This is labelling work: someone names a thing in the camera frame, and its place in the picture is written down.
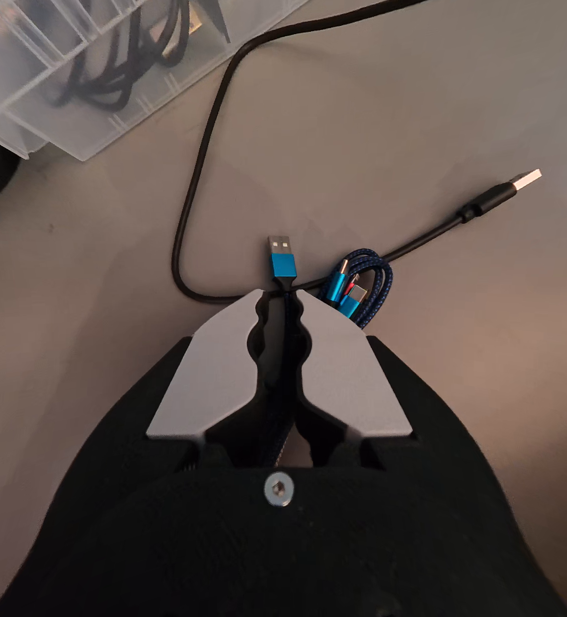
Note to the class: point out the clear plastic bin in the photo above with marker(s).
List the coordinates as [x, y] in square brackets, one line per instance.
[71, 96]

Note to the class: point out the black 7-port USB hub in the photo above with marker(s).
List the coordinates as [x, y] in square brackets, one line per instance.
[201, 174]

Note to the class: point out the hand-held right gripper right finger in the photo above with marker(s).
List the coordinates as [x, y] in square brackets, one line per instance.
[351, 386]

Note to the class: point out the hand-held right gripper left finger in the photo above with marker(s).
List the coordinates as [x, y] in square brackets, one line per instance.
[206, 386]

